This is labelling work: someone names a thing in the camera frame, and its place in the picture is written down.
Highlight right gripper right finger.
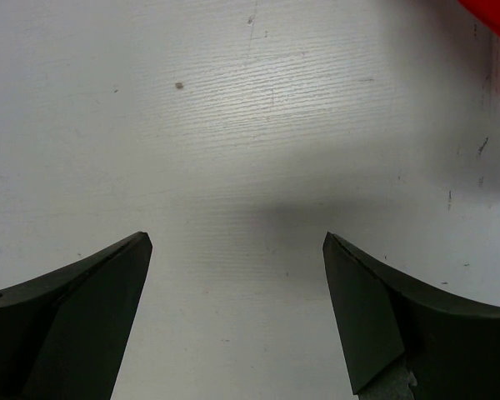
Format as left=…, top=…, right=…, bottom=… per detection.
left=322, top=233, right=500, bottom=399

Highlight red t shirts in basket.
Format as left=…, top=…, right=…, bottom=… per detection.
left=460, top=0, right=500, bottom=37

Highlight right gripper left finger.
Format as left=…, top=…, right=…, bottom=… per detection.
left=0, top=232, right=153, bottom=399

